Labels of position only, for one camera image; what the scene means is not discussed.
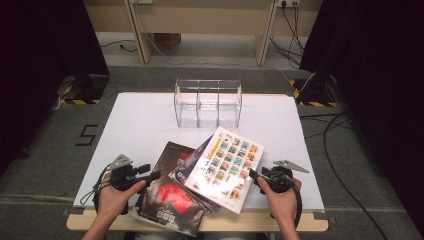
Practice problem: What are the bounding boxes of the clear acrylic book rack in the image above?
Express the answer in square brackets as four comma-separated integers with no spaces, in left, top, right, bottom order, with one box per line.
[173,78,243,129]

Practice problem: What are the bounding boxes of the light wooden table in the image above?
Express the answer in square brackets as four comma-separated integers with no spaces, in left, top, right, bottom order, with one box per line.
[66,92,329,233]

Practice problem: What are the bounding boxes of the black stand base hazard tape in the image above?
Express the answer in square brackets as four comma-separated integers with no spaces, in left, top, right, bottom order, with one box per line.
[289,73,340,108]
[58,73,111,106]

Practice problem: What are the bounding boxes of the person's left hand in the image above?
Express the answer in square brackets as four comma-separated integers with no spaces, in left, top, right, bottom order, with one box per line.
[96,179,148,220]

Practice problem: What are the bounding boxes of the person's right hand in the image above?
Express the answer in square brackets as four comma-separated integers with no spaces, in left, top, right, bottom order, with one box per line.
[256,176,303,221]

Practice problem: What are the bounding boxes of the black cable bundle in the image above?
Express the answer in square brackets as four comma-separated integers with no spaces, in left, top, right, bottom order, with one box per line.
[269,3,306,69]

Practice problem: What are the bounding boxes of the white book with picture grid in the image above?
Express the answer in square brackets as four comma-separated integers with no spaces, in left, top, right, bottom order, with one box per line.
[183,125,265,215]

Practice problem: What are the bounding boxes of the beige wooden desk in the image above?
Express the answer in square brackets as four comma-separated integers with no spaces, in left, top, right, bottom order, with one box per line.
[83,0,323,66]

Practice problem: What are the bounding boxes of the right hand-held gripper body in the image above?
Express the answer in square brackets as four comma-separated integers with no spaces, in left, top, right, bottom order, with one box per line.
[261,159,310,194]

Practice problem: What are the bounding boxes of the black curtain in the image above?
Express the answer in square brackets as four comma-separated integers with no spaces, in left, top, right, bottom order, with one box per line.
[299,0,424,231]
[0,0,111,178]

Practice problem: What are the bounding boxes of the long black floor cable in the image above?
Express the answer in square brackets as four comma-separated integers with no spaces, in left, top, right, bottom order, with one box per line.
[322,111,389,240]

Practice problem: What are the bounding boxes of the dark book with red cards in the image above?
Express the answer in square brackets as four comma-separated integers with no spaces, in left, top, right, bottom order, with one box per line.
[131,140,206,238]

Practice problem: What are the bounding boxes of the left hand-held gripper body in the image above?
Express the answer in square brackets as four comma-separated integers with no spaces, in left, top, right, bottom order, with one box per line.
[108,153,148,193]

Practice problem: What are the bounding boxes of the black floor cable with plug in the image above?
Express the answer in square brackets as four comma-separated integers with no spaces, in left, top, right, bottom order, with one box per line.
[99,39,138,54]

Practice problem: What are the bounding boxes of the short black floor cable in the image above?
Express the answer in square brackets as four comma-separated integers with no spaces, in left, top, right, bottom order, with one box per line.
[298,112,354,139]

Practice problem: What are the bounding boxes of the purple magazine with neon print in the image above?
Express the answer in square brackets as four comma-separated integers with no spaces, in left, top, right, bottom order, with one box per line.
[171,134,216,189]

